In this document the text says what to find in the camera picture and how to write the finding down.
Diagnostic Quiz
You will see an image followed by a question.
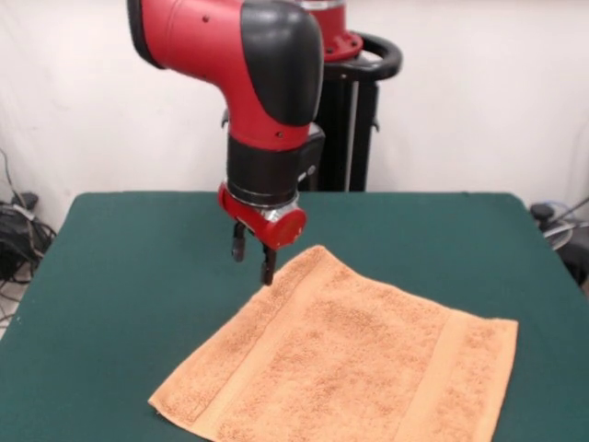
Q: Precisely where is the black floor cable tangle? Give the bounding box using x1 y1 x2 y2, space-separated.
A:
0 146 59 323

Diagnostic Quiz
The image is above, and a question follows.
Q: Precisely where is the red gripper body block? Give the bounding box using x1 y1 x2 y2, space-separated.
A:
216 182 308 250

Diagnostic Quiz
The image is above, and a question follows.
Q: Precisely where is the dark green table cloth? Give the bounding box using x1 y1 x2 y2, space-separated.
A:
0 192 589 442

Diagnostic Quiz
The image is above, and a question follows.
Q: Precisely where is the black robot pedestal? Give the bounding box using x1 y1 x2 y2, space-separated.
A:
219 29 404 192

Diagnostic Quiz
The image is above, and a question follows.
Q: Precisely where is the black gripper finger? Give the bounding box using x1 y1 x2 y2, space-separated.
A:
230 221 250 263
260 241 280 285

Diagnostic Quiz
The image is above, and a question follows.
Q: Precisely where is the black stand base with caster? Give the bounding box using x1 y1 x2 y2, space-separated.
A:
528 202 589 296

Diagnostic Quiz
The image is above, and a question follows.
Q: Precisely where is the orange terry towel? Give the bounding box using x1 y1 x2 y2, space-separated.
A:
147 244 520 442

